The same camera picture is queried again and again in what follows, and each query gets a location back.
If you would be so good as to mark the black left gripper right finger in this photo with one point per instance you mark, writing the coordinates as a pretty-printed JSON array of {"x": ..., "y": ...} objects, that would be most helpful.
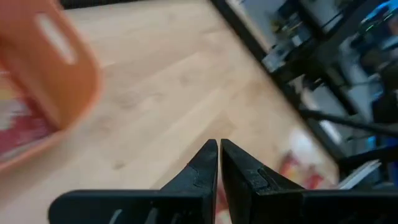
[{"x": 248, "y": 193}]

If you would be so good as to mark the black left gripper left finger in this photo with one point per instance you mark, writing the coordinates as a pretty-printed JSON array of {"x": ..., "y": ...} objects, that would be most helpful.
[{"x": 196, "y": 186}]

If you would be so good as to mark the red Orville popcorn bag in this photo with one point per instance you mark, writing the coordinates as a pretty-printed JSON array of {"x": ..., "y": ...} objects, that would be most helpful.
[
  {"x": 18, "y": 133},
  {"x": 290, "y": 169}
]

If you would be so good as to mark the orange plastic basket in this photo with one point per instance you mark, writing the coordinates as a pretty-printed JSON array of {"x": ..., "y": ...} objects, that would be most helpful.
[{"x": 77, "y": 87}]

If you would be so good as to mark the white paper sheet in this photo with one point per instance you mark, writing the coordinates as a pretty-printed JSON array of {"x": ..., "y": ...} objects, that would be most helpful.
[{"x": 357, "y": 175}]

